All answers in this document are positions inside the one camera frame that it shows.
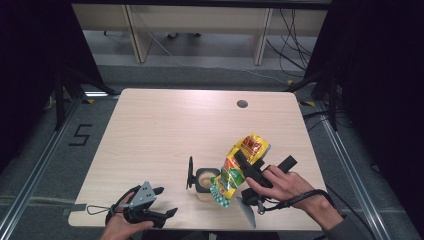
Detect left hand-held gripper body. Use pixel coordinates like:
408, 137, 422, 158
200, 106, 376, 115
123, 181, 168, 230

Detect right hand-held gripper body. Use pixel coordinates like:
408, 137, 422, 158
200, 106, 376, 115
236, 154, 299, 230

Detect yellow seasoning pouch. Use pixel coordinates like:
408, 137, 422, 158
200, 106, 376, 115
209, 133, 272, 209

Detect clear seasoning jar black lid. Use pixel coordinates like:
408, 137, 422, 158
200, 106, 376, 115
185, 155, 222, 202

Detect person's right hand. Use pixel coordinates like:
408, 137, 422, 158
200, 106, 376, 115
245, 165, 330, 215

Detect person's left hand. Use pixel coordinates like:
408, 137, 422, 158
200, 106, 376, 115
99, 192, 155, 240

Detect grey tape strip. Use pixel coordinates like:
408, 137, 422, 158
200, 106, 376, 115
61, 202, 88, 216

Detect black metal stand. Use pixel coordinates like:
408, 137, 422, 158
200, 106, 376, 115
53, 66, 117, 131
284, 71, 339, 132

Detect grey floor strip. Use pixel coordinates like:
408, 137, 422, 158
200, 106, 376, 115
0, 194, 77, 206

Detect beige wooden desk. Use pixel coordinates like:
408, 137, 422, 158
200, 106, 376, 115
70, 0, 333, 67

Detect black curtain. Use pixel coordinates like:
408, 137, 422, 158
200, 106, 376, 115
304, 0, 424, 231
0, 0, 105, 174

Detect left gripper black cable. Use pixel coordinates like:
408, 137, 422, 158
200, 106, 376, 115
105, 185, 142, 225

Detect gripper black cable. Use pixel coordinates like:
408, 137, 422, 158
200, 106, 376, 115
105, 185, 142, 225
258, 184, 379, 240

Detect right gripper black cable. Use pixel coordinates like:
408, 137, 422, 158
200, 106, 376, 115
258, 184, 379, 240

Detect thin grey cord loop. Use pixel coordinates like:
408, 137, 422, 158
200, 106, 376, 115
86, 205, 116, 216

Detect black floor cables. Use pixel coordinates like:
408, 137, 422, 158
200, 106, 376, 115
301, 109, 348, 132

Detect aluminium floor rail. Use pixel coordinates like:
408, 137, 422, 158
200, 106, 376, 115
0, 97, 84, 240
313, 100, 393, 240

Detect bundle of black cables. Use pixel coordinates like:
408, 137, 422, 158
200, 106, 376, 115
265, 8, 318, 80

